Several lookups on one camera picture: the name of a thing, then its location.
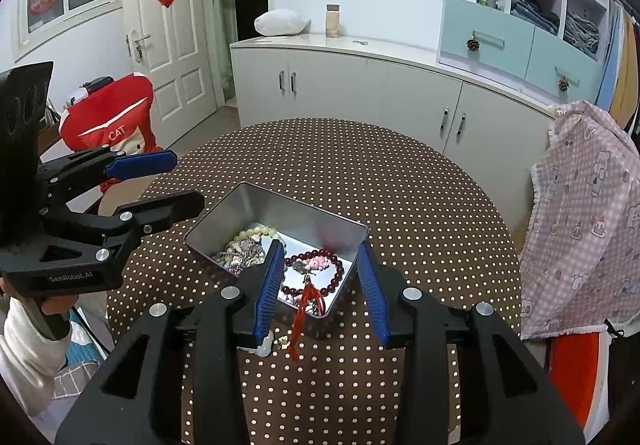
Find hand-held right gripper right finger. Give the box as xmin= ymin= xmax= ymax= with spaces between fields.
xmin=356 ymin=241 xmax=586 ymax=445

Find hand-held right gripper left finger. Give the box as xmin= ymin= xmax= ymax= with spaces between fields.
xmin=54 ymin=239 xmax=287 ymax=445

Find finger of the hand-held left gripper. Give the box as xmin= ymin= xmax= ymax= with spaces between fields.
xmin=36 ymin=149 xmax=179 ymax=198
xmin=37 ymin=190 xmax=206 ymax=276

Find dark red bead bracelet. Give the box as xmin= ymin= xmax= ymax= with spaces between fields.
xmin=280 ymin=249 xmax=346 ymax=304

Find tangle of mixed jewelry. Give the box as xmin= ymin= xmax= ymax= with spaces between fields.
xmin=212 ymin=235 xmax=274 ymax=277

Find white stone pendant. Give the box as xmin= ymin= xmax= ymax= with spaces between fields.
xmin=240 ymin=331 xmax=277 ymax=359

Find grey metal tin box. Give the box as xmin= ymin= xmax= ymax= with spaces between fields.
xmin=183 ymin=182 xmax=369 ymax=340

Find person's left forearm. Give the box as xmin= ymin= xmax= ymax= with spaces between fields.
xmin=0 ymin=297 xmax=69 ymax=407

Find person's left hand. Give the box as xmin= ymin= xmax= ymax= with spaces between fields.
xmin=41 ymin=296 xmax=73 ymax=323

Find red printed chair cover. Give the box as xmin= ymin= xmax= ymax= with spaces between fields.
xmin=58 ymin=72 xmax=164 ymax=196

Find blue plaid cloth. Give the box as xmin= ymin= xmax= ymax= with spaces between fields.
xmin=52 ymin=319 xmax=110 ymax=399

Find black white device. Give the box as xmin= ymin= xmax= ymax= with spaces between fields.
xmin=64 ymin=76 xmax=115 ymax=107

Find wooden desk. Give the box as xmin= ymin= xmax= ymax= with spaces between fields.
xmin=40 ymin=108 xmax=71 ymax=161

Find white door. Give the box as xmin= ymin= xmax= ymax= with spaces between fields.
xmin=121 ymin=0 xmax=221 ymax=151

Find black panel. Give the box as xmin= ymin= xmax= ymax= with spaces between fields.
xmin=0 ymin=62 xmax=54 ymax=226

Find brown polka dot tablecloth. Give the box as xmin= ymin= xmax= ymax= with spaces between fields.
xmin=106 ymin=118 xmax=523 ymax=445

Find white framed window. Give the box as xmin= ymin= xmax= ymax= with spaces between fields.
xmin=12 ymin=0 xmax=121 ymax=64

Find green curtain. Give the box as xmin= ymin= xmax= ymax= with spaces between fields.
xmin=210 ymin=0 xmax=264 ymax=106

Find white pillow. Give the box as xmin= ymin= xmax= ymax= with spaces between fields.
xmin=254 ymin=8 xmax=311 ymax=37

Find white low cabinet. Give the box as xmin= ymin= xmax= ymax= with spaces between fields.
xmin=229 ymin=32 xmax=559 ymax=159

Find pink printed blanket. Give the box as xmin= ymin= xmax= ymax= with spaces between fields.
xmin=520 ymin=100 xmax=640 ymax=342

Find beige bottle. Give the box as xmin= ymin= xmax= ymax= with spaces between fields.
xmin=325 ymin=4 xmax=342 ymax=39

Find light blue drawer unit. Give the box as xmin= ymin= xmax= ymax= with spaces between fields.
xmin=436 ymin=0 xmax=604 ymax=99

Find folded blue jeans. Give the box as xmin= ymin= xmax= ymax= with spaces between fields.
xmin=511 ymin=0 xmax=561 ymax=34

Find row of hanging clothes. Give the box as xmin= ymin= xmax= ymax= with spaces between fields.
xmin=597 ymin=0 xmax=640 ymax=137

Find folded grey clothes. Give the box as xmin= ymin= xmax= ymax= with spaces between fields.
xmin=565 ymin=11 xmax=601 ymax=57

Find metal door handle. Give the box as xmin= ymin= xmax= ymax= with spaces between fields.
xmin=125 ymin=29 xmax=152 ymax=61

